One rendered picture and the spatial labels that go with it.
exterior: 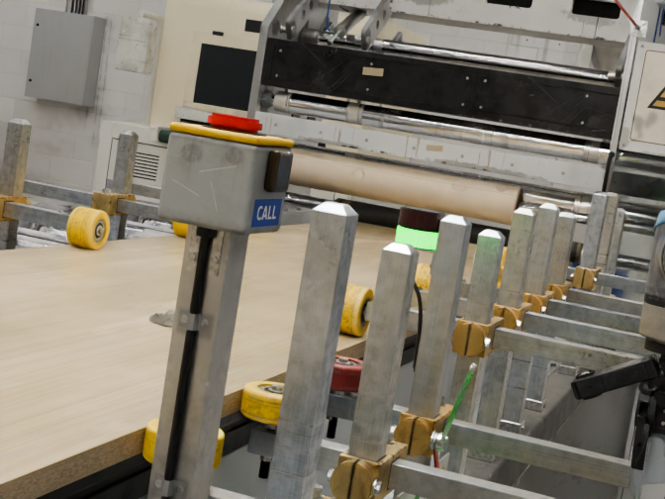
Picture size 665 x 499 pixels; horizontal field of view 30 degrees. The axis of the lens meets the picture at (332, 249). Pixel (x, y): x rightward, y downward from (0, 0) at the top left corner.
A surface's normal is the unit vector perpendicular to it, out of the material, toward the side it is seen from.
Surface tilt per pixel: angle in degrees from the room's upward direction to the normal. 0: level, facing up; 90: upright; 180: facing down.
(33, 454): 0
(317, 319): 90
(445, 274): 90
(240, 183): 90
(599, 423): 90
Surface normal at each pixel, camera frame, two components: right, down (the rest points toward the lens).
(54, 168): -0.30, 0.06
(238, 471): 0.93, 0.18
